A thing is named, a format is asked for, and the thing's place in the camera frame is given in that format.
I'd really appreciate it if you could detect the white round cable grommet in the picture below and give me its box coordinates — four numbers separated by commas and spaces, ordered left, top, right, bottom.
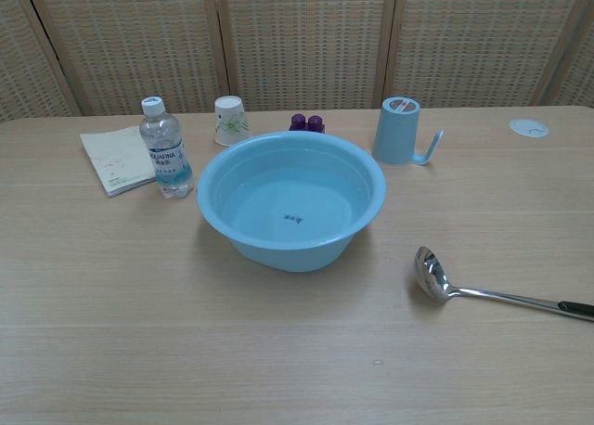
509, 118, 550, 139

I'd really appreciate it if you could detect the metal ladle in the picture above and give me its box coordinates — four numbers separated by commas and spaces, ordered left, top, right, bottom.
413, 245, 594, 324

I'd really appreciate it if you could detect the purple toy building block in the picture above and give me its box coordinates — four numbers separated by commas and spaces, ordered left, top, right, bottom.
288, 113, 326, 134

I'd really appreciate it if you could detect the white notepad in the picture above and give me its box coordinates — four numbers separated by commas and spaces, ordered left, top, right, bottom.
79, 125, 158, 199

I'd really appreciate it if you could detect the woven folding screen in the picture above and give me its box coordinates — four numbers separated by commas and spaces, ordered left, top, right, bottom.
0, 0, 594, 124

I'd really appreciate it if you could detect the white paper cup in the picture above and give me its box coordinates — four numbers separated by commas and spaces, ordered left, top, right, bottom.
213, 96, 252, 148

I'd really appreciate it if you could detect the light blue handled mug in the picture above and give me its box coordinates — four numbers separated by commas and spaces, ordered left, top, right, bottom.
371, 96, 446, 167

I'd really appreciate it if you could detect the clear water bottle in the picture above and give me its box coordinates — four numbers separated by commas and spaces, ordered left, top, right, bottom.
138, 96, 195, 201

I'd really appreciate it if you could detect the light blue bowl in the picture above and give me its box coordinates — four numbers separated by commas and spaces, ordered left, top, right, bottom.
196, 131, 388, 274

